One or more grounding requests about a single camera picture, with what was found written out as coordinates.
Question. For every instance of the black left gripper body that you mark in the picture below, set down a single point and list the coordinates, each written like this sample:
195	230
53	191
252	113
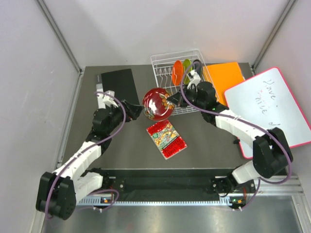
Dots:
129	115

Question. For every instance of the orange plate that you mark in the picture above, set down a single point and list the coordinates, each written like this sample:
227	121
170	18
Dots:
177	72

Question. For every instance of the black folder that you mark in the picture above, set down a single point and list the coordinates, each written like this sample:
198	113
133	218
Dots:
121	82

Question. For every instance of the dark teal plate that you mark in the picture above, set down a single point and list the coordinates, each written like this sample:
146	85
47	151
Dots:
198	67

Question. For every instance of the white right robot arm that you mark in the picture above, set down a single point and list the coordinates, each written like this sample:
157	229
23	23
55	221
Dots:
271	152

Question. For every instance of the white wire dish rack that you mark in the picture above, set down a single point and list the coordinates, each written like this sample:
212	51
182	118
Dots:
182	82

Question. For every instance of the orange folder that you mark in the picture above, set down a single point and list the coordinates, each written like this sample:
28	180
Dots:
223	77

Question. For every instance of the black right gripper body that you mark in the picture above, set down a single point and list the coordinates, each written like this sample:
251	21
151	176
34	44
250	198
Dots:
191	96

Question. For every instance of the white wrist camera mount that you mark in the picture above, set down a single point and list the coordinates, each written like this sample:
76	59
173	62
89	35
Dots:
106	101
193	77

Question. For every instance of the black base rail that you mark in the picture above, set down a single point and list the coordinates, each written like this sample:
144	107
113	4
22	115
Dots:
153	185

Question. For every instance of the red illustrated book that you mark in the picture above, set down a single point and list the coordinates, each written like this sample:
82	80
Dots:
166	138

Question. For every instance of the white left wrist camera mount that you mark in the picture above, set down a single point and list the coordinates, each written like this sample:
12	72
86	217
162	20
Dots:
106	101

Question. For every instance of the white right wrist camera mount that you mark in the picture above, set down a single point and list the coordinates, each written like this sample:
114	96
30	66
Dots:
193	77

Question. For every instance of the red floral plate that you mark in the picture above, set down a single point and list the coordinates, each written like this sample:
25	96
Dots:
156	104

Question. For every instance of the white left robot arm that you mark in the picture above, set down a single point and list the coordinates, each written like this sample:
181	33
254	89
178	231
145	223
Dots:
61	190

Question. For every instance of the pink framed whiteboard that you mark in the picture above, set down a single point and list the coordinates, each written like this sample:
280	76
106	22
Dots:
267	101

